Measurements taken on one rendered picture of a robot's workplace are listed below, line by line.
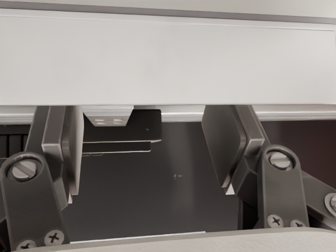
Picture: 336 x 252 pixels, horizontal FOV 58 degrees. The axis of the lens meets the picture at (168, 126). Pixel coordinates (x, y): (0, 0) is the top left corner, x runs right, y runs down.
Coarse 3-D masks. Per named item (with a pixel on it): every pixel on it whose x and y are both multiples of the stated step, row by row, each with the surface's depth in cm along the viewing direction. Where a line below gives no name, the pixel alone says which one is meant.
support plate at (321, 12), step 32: (32, 0) 7; (64, 0) 7; (96, 0) 7; (128, 0) 7; (160, 0) 7; (192, 0) 7; (224, 0) 7; (256, 0) 7; (288, 0) 7; (320, 0) 7
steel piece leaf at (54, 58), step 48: (0, 48) 7; (48, 48) 7; (96, 48) 7; (144, 48) 7; (192, 48) 7; (240, 48) 8; (288, 48) 8; (0, 96) 7; (48, 96) 7; (96, 96) 7; (144, 96) 7; (192, 96) 7; (240, 96) 8; (288, 96) 8
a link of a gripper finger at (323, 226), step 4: (308, 216) 10; (312, 216) 9; (308, 220) 10; (312, 220) 9; (316, 220) 9; (312, 224) 10; (316, 224) 9; (320, 224) 9; (324, 224) 9; (324, 228) 9; (328, 228) 9; (332, 228) 9
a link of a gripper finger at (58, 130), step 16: (48, 112) 9; (64, 112) 10; (80, 112) 12; (32, 128) 10; (48, 128) 9; (64, 128) 9; (80, 128) 12; (32, 144) 10; (48, 144) 9; (64, 144) 9; (80, 144) 12; (48, 160) 9; (64, 160) 9; (80, 160) 12; (64, 176) 9; (0, 192) 8; (64, 192) 9; (0, 208) 8; (0, 224) 8; (0, 240) 8
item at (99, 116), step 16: (96, 112) 22; (112, 112) 22; (128, 112) 22; (144, 112) 35; (160, 112) 36; (96, 128) 34; (112, 128) 35; (128, 128) 35; (144, 128) 35; (160, 128) 36; (96, 144) 35; (112, 144) 35; (128, 144) 36; (144, 144) 36
